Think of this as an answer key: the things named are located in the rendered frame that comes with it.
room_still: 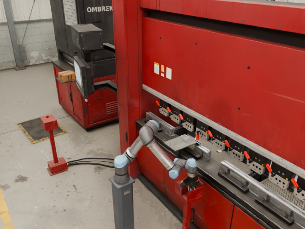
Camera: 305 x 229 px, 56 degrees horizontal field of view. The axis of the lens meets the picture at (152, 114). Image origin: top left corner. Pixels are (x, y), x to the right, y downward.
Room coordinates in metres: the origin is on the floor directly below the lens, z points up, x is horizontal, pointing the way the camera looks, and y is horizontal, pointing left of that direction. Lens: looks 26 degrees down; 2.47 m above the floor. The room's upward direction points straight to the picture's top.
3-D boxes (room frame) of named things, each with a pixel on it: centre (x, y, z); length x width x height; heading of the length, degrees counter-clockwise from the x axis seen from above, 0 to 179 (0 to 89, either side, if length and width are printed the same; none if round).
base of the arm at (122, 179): (2.12, 0.28, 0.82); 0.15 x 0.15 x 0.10
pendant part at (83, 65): (3.17, 0.79, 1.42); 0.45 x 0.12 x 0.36; 24
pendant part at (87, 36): (3.25, 0.73, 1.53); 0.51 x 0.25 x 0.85; 24
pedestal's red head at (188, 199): (2.03, -0.32, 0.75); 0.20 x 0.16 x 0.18; 27
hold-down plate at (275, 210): (1.62, -0.90, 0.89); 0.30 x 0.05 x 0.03; 34
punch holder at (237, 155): (2.01, -0.71, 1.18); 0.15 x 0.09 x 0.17; 34
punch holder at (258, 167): (1.84, -0.82, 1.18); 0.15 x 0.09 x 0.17; 34
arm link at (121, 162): (2.13, 0.28, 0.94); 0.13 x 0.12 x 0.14; 155
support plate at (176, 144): (2.41, -0.27, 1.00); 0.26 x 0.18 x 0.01; 124
